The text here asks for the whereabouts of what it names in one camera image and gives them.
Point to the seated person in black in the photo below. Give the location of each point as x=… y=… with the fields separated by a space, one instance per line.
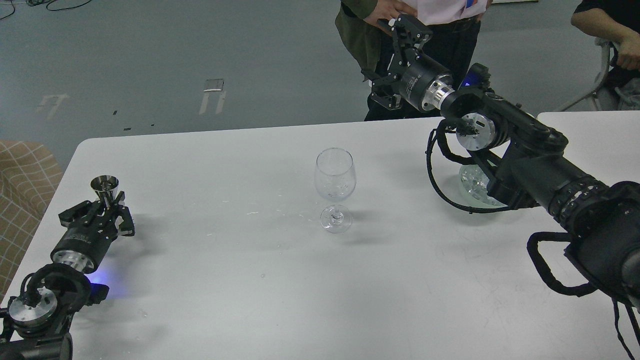
x=618 y=22

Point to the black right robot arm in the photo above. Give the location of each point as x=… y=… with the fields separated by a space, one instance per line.
x=525 y=168

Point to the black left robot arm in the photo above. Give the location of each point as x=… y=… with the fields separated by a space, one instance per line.
x=36 y=323

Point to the green bowl of ice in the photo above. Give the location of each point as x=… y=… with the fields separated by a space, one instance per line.
x=473 y=183

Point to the beige checkered cushion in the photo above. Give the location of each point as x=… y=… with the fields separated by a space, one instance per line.
x=29 y=177

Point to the standing person's left hand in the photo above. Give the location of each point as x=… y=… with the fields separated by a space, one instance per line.
x=480 y=16

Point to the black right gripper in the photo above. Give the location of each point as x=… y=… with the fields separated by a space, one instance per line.
x=411 y=75

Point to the clear wine glass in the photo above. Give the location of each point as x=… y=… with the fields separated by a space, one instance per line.
x=335 y=180

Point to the steel cocktail jigger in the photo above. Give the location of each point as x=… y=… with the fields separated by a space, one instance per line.
x=106 y=188

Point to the standing person's right hand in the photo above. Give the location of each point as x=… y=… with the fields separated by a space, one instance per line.
x=387 y=10

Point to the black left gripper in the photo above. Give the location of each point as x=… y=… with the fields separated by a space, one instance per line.
x=86 y=242

